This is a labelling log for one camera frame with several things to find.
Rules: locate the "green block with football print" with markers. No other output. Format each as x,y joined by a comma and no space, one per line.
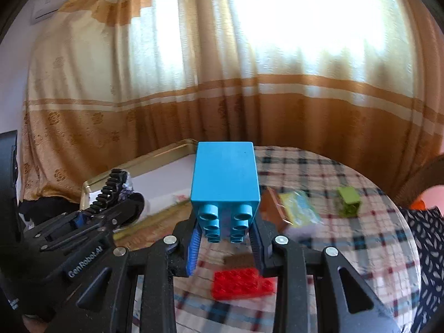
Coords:
348,201

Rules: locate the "brown wicker chair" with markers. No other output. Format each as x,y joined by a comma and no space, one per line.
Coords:
416,177

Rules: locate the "clear plastic box green label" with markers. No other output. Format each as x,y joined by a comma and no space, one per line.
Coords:
300,208

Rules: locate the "orange cushion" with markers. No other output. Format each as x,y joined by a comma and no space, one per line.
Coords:
417,204

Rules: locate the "copper brown box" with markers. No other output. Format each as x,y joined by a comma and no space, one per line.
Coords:
272,208

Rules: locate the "red building plate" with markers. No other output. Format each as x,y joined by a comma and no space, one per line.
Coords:
242,284

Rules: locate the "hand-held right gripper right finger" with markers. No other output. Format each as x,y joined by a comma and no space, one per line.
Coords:
258,253

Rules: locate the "beige and orange curtain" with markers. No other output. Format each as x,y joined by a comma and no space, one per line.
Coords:
242,111

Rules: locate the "plaid tablecloth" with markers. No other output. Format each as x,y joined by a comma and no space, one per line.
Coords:
347,249

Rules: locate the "gold metal tray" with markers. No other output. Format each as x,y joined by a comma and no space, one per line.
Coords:
163,177

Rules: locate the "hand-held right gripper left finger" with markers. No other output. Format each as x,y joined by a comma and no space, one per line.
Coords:
192,255

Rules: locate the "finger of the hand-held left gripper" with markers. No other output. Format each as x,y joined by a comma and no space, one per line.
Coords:
119,211

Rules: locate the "dark leaf-patterned cushion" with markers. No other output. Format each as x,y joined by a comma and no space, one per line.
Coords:
430,249

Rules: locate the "white air conditioner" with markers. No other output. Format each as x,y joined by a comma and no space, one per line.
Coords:
48,7

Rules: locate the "blue building block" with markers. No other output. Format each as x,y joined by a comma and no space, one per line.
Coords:
225,173

